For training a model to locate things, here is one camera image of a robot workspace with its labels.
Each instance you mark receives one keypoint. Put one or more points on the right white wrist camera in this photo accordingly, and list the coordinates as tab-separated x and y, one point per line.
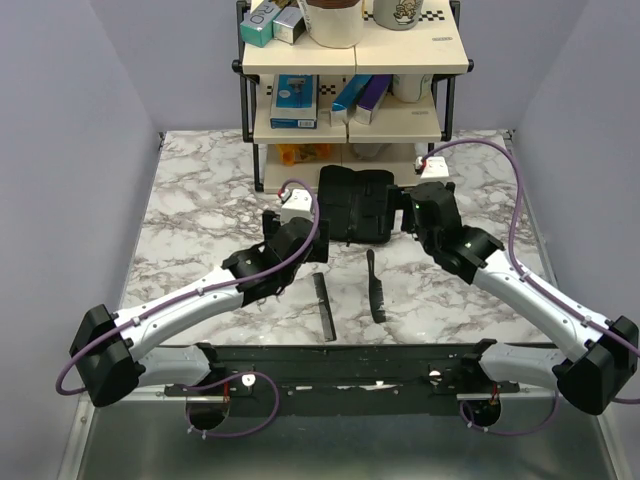
431	169

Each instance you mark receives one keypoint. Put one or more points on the orange snack bag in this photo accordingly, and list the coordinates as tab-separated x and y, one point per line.
291	154

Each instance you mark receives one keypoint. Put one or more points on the beige three-tier shelf rack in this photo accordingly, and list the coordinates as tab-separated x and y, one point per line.
433	46

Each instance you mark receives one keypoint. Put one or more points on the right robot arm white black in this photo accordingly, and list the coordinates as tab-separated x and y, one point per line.
592	357

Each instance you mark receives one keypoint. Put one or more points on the white printed mug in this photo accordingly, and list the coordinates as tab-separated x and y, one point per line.
397	15

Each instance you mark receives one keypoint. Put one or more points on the straight black barber comb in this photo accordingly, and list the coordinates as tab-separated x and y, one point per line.
324	306

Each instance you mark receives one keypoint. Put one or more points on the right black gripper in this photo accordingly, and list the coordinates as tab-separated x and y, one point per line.
401	199

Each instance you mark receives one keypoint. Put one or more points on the blue razor package box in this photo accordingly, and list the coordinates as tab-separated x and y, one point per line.
294	102

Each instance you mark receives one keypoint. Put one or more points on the blue toothpaste box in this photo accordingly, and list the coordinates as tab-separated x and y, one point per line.
345	103

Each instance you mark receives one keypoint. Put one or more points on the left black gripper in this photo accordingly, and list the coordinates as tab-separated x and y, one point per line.
319	252

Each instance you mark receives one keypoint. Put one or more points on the teal white carton box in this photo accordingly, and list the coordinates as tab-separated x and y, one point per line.
257	27

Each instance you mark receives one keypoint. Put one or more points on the grey pouch on shelf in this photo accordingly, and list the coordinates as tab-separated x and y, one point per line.
367	151

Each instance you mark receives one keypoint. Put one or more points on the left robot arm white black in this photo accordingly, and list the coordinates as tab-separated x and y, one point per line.
117	352

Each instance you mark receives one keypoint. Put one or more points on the silver grey small box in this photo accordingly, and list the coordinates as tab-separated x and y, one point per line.
289	25

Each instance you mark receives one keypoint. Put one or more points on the black zip tool case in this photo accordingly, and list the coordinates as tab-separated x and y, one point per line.
356	204

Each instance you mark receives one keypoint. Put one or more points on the curved black handle comb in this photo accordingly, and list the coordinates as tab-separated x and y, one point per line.
375	290

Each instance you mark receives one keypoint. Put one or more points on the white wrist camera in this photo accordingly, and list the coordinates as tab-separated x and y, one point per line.
431	169
295	203

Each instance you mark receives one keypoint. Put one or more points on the white round tub brown lid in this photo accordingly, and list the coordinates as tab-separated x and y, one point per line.
334	24

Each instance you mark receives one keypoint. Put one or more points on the purple toothpaste box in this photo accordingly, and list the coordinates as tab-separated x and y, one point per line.
371	99

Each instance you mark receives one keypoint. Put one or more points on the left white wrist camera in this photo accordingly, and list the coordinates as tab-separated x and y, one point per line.
295	203

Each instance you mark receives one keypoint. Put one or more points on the white green cup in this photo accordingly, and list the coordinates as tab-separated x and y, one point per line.
411	88

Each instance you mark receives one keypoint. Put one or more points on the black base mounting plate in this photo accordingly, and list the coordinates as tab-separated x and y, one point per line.
343	380

